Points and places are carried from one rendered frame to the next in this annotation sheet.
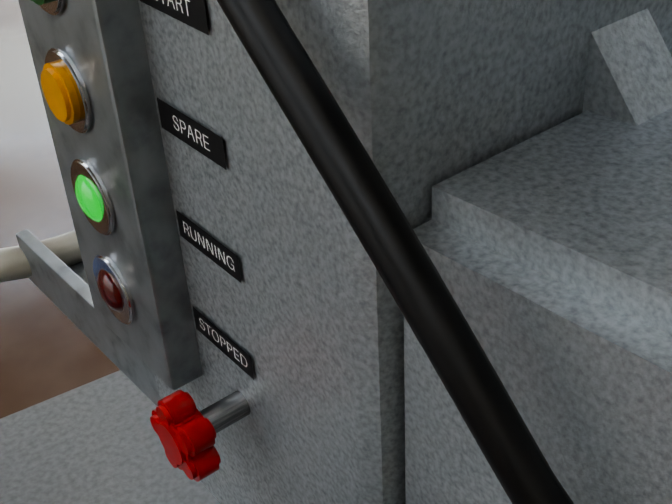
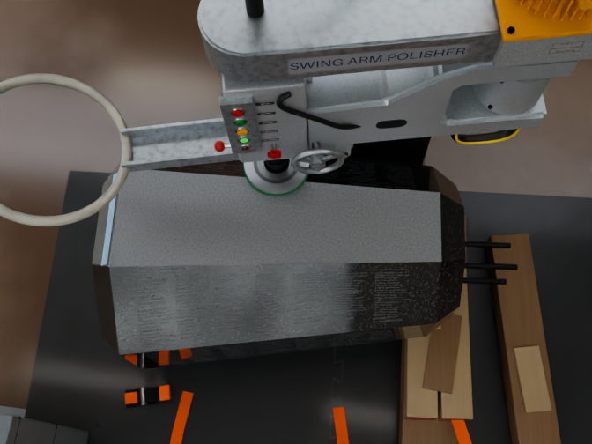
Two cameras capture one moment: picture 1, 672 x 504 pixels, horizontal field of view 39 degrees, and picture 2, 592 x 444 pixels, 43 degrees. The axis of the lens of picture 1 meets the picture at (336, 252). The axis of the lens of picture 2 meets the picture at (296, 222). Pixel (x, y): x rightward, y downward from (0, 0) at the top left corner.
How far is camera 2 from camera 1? 172 cm
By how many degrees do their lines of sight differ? 45
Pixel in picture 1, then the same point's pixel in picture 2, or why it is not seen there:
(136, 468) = (164, 187)
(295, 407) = (289, 138)
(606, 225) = (327, 100)
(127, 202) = (255, 136)
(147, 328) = (255, 148)
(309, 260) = (294, 123)
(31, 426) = (126, 206)
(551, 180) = (315, 98)
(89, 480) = (159, 199)
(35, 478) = (148, 211)
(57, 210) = not seen: outside the picture
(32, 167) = not seen: outside the picture
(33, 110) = not seen: outside the picture
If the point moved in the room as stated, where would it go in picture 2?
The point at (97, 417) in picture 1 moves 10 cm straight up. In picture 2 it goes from (136, 188) to (129, 176)
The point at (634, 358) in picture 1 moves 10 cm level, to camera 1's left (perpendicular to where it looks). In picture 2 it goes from (340, 111) to (320, 141)
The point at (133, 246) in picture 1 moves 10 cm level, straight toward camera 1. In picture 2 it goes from (255, 140) to (292, 150)
